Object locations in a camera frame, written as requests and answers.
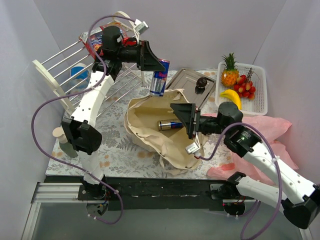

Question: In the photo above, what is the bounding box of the cream metal shoe rack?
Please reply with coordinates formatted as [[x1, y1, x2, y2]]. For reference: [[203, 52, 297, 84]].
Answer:
[[31, 10, 145, 118]]

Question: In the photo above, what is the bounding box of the toy banana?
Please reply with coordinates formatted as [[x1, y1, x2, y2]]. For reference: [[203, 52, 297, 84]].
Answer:
[[219, 89, 242, 110]]

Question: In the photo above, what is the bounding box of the beige canvas tote bag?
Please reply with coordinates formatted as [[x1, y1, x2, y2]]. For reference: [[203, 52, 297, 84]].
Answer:
[[124, 89, 202, 175]]

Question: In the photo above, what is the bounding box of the pink plastic grocery bag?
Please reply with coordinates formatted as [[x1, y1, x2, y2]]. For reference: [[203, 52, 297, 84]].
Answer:
[[206, 115, 298, 186]]

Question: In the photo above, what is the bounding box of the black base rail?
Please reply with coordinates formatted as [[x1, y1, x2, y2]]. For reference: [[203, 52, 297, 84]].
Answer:
[[44, 176, 258, 211]]

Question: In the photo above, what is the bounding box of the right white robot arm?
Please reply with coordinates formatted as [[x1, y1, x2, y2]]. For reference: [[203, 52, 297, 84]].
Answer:
[[170, 102, 320, 229]]

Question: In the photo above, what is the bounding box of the red snack bag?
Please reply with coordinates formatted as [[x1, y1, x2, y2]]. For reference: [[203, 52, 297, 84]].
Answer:
[[79, 21, 137, 59]]

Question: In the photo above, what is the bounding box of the blue white container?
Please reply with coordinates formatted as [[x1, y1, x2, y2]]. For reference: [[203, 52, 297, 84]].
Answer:
[[69, 63, 89, 88]]

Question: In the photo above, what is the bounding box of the steel tray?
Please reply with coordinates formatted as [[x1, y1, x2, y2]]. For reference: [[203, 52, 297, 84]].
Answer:
[[166, 68, 216, 109]]

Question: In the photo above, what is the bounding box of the aluminium frame rail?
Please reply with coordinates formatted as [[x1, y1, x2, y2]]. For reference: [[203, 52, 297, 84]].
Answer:
[[32, 183, 81, 203]]

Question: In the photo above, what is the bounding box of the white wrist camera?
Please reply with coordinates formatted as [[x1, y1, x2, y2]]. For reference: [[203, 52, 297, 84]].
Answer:
[[185, 142, 201, 159], [134, 19, 149, 36]]

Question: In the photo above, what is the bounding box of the toy pineapple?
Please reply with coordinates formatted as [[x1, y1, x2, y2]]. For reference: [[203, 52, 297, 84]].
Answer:
[[221, 52, 239, 87]]

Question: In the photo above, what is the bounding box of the dark purple toy plum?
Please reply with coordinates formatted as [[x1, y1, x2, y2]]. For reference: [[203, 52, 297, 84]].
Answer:
[[196, 77, 208, 89]]

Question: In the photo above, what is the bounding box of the grey soap dispenser bottle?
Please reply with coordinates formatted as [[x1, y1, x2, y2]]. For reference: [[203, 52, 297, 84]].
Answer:
[[52, 127, 78, 158]]

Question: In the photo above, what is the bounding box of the blue energy drink can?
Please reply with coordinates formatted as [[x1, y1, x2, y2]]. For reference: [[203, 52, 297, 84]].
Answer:
[[149, 59, 170, 97]]

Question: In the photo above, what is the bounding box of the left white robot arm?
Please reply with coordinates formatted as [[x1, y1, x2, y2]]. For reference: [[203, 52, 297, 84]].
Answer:
[[61, 25, 164, 200]]

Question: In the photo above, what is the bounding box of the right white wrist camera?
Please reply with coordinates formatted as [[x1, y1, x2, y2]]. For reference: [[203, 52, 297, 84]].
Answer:
[[185, 142, 201, 159]]

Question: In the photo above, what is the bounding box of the red toy fruit with stem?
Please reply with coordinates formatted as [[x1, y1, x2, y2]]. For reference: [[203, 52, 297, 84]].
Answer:
[[233, 68, 256, 101]]

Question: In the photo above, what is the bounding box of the floral table mat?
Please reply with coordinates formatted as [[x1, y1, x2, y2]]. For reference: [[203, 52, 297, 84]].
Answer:
[[44, 67, 236, 179]]

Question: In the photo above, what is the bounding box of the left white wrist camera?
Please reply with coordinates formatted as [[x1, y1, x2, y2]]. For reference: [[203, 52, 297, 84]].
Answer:
[[134, 19, 149, 36]]

